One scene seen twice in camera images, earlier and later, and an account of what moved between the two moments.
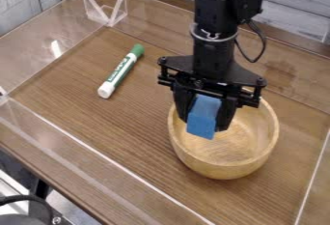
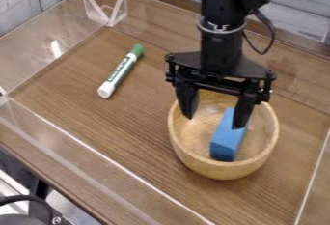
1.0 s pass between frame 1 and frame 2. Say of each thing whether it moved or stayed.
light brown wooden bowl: stayed
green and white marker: stayed
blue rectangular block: moved
